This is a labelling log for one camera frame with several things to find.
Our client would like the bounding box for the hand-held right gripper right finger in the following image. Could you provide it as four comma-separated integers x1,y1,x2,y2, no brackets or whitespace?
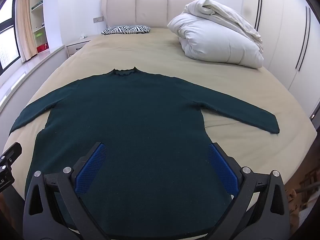
207,142,292,240

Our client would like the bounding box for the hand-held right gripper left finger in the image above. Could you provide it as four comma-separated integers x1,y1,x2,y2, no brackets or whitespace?
22,142,110,240

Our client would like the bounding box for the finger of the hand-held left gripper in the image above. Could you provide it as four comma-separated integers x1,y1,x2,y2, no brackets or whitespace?
0,142,22,172

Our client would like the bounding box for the dark green sweater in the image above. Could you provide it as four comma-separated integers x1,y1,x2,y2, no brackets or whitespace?
9,66,280,232

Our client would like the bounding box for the white window ledge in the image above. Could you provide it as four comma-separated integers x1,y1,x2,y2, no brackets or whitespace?
0,44,68,115

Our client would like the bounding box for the white nightstand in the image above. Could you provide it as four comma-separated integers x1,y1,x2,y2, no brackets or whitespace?
65,39,91,57

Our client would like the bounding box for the black framed window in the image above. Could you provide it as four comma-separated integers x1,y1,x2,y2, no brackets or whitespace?
0,0,20,72

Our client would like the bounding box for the bed with beige sheet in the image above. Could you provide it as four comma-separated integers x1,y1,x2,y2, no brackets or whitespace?
0,27,318,240

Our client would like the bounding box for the white folded duvet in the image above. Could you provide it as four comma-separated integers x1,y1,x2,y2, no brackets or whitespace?
167,0,264,68

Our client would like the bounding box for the beige curtain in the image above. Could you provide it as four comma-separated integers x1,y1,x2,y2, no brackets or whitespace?
15,0,38,62

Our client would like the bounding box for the zebra print pillow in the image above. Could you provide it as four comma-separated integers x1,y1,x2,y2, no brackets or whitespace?
101,24,151,35

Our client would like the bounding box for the white open shelf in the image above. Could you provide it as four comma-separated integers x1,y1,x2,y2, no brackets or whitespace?
29,0,49,54

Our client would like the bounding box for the white wardrobe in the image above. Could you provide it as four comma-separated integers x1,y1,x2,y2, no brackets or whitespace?
241,0,320,120

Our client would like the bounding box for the beige padded headboard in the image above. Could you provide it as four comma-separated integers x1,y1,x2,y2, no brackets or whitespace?
101,0,208,29

